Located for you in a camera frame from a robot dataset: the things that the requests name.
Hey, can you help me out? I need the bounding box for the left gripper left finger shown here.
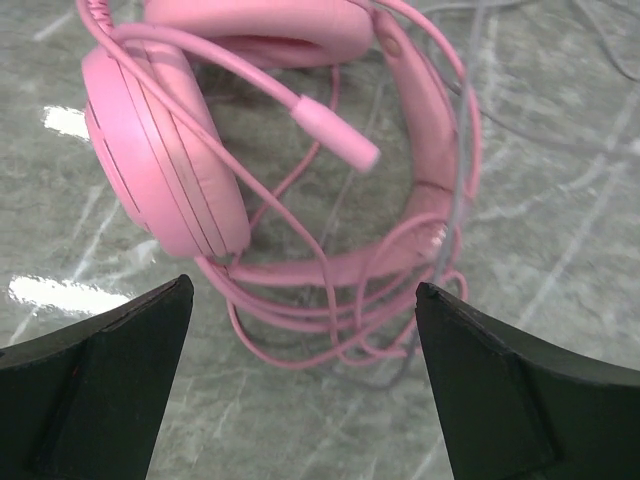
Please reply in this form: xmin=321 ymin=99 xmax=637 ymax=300
xmin=1 ymin=275 xmax=194 ymax=480

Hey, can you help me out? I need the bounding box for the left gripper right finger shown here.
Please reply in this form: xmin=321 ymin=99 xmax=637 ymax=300
xmin=415 ymin=283 xmax=639 ymax=480

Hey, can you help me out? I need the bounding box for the pink headset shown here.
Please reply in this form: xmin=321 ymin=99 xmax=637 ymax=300
xmin=77 ymin=1 xmax=482 ymax=370

